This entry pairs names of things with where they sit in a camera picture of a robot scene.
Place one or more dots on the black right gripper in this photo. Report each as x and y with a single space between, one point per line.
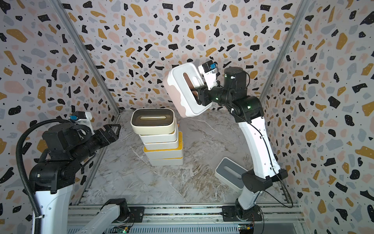
203 95

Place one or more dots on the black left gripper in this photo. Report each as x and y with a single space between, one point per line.
101 136

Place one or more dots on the dark brown lid tissue box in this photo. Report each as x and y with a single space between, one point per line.
153 121

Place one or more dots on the yellow lid tissue box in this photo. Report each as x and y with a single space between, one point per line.
168 153
167 162

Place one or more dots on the white pink tissue box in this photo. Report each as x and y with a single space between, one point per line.
179 84

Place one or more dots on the light bamboo lid tissue box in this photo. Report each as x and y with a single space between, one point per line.
162 146

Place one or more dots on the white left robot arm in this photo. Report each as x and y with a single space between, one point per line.
53 177

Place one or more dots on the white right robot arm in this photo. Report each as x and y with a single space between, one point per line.
265 170

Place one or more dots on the grey lid tissue box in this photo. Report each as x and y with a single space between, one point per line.
230 174

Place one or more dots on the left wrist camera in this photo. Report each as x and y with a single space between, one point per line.
83 118

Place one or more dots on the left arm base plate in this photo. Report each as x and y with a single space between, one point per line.
128 215

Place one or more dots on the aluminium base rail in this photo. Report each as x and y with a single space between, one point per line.
214 218

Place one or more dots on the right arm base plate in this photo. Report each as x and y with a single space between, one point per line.
236 213

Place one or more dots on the right corner aluminium post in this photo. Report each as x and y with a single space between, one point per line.
285 46

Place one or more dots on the corner aluminium post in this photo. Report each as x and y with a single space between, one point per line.
60 11
285 46

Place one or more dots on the left corner aluminium post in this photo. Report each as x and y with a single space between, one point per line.
60 11

